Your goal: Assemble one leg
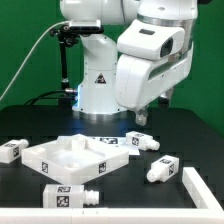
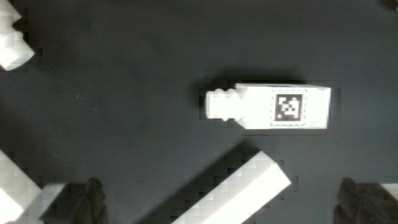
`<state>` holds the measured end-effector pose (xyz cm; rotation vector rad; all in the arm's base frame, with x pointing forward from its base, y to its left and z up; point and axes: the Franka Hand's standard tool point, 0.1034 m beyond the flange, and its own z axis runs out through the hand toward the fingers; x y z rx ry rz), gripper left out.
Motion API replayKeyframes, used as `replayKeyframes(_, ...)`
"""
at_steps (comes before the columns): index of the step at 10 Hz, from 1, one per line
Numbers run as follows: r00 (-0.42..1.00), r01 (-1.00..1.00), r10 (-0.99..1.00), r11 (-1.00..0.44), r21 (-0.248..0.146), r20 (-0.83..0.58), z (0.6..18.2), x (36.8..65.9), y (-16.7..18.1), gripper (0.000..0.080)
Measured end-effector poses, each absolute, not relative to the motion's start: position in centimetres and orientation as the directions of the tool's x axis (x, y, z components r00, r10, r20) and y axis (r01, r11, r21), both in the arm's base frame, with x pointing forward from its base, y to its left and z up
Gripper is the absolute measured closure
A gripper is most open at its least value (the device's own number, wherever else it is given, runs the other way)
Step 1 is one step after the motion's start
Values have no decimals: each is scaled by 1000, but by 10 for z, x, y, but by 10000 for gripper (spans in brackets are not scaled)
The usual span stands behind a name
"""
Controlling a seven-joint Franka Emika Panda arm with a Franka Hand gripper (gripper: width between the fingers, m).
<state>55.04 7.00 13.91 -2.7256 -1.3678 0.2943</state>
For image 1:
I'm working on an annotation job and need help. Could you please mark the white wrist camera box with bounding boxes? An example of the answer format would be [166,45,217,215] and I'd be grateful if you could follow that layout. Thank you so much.
[117,19,185,61]

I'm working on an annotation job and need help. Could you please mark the background camera on stand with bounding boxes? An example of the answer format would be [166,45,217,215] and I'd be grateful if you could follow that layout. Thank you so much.
[49,21,104,108]

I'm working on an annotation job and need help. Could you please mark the white obstacle fence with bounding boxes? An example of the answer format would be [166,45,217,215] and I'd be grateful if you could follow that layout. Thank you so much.
[0,167,224,224]

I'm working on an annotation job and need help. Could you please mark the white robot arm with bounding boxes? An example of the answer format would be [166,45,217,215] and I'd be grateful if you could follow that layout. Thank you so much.
[60,0,198,125]

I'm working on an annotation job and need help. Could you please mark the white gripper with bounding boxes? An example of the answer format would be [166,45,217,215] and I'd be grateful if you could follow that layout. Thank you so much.
[115,43,193,126]

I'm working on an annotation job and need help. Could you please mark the white camera cable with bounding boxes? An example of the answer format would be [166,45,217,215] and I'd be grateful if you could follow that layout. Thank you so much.
[0,20,72,102]

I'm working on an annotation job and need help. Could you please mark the white fiducial tag sheet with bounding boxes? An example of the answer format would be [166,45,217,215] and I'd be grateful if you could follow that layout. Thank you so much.
[57,135,142,156]

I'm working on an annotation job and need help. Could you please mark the white square tabletop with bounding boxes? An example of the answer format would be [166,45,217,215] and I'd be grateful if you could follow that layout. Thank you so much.
[21,134,129,185]

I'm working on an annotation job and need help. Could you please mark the black cables at base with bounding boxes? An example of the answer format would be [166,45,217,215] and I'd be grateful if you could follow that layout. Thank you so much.
[23,87,80,106]

